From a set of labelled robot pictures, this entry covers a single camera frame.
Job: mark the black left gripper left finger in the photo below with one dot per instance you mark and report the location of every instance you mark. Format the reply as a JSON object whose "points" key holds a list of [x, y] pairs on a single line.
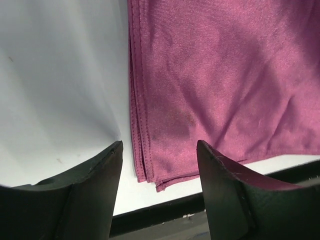
{"points": [[77, 204]]}

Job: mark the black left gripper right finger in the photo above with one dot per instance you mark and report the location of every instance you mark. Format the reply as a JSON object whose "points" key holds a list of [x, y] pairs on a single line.
{"points": [[242, 204]]}

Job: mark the magenta satin napkin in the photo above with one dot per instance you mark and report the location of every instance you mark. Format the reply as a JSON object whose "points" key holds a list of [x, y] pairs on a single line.
{"points": [[242, 75]]}

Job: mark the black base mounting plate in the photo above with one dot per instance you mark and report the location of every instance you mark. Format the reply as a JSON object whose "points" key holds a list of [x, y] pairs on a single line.
{"points": [[175, 209]]}

